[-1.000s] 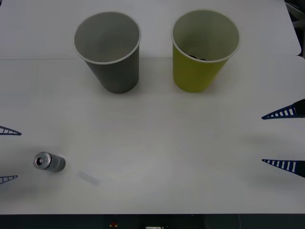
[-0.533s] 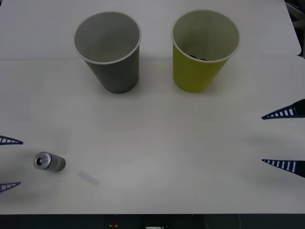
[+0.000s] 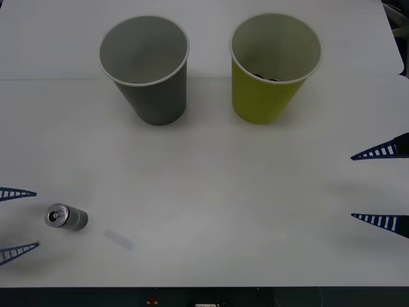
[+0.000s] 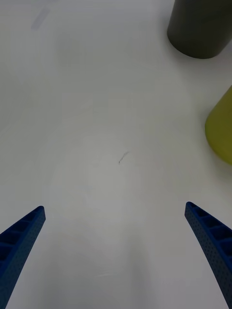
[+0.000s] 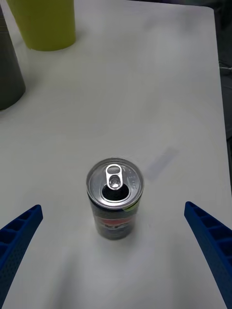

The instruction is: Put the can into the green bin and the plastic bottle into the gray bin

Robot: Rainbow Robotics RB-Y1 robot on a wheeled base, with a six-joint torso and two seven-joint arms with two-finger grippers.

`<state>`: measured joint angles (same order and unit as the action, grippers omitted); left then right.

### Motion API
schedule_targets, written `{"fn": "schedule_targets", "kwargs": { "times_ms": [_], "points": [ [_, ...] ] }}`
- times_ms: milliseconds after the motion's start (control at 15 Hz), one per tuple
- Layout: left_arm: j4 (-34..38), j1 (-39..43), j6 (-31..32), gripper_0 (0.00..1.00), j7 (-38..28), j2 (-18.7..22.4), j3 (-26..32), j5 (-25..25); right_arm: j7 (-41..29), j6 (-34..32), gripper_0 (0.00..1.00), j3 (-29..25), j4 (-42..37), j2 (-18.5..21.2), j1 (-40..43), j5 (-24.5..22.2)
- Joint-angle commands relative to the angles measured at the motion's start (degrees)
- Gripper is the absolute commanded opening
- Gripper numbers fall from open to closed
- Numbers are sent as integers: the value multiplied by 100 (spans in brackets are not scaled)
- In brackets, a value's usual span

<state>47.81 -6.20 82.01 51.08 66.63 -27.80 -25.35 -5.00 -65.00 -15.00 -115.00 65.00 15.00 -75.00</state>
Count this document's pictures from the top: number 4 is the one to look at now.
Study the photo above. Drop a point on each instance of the grey plastic waste bin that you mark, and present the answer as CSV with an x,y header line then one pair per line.
x,y
200,29

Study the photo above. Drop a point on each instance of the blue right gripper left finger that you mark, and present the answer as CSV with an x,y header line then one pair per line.
x,y
17,246

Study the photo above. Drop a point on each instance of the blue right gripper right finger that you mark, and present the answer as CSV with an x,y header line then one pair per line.
x,y
215,241

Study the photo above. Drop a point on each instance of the yellow-green plastic waste bin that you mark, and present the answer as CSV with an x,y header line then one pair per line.
x,y
222,130

